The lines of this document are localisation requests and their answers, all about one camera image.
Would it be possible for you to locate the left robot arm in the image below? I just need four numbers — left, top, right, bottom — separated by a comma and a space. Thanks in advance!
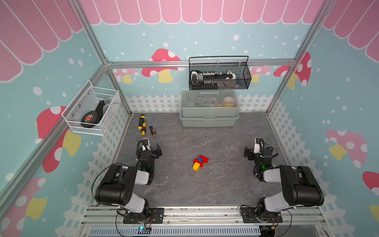
91, 138, 163, 224

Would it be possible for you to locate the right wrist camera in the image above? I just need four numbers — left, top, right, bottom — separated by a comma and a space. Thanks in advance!
254, 138, 265, 154

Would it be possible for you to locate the clear wall-mounted bin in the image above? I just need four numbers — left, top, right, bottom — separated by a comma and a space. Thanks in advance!
62, 81, 120, 136

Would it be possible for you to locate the white tape roll in toolbox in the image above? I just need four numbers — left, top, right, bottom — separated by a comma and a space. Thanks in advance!
222, 96, 236, 107

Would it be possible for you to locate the yellow 2x2 lego brick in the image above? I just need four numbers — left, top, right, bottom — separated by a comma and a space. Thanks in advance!
192, 163, 200, 172

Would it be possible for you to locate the black tape roll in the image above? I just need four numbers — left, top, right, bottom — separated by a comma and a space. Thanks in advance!
81, 100, 105, 128

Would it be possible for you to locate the yellow black ratchet screwdriver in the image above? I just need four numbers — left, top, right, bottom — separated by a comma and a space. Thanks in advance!
138, 114, 147, 135

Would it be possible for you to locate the green translucent plastic toolbox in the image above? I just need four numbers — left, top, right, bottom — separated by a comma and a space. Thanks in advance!
180, 90, 240, 127

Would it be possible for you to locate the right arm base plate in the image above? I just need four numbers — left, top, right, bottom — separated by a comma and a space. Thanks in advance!
239, 205, 283, 225

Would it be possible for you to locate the small green circuit board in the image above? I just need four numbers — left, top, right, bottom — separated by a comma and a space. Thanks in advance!
138, 226, 152, 235

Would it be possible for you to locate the orange black small screwdriver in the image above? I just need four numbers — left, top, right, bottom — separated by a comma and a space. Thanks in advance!
146, 118, 157, 137

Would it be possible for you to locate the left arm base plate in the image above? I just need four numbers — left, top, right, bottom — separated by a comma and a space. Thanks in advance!
123, 208, 164, 224

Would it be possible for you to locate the aluminium front rail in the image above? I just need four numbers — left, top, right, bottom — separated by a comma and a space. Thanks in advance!
80, 205, 326, 227

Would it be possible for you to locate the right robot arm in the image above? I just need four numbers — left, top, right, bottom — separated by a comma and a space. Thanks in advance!
240, 138, 324, 224

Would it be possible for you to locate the socket bit set holder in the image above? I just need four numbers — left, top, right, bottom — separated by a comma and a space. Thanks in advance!
189, 71, 237, 87

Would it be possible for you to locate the red 2x4 lego brick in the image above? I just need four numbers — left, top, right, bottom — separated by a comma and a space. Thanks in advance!
193, 159, 204, 167
199, 155, 209, 164

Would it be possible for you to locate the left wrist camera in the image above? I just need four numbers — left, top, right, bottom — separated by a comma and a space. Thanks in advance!
141, 138, 153, 151

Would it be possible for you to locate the black wire mesh basket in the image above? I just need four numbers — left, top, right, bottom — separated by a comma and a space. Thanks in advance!
188, 56, 252, 90

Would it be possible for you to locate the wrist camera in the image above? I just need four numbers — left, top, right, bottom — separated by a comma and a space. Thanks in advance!
141, 138, 153, 151
254, 138, 265, 154

